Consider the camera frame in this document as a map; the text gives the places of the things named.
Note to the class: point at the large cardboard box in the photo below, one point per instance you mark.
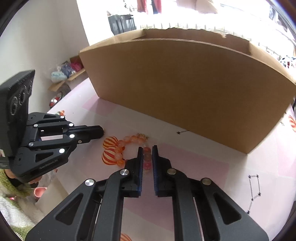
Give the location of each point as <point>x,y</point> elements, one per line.
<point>185,92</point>

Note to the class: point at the metal bowl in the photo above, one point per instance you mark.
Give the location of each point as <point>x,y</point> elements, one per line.
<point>55,100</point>

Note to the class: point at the cardboard box with clothes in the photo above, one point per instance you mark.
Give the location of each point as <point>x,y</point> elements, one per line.
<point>76,74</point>

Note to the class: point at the pink slipper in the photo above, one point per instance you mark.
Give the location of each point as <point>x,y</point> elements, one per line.
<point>39,192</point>

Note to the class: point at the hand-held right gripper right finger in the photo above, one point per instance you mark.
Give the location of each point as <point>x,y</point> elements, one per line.
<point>155,166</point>

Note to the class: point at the gold brooch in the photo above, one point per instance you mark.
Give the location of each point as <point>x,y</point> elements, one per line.
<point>142,136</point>

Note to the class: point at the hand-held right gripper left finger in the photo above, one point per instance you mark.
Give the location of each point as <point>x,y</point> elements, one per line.
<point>140,162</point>

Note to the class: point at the dark grey cabinet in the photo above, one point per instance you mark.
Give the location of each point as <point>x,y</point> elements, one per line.
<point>121,24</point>

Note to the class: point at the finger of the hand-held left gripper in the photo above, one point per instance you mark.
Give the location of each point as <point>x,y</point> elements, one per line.
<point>87,130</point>
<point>81,139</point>

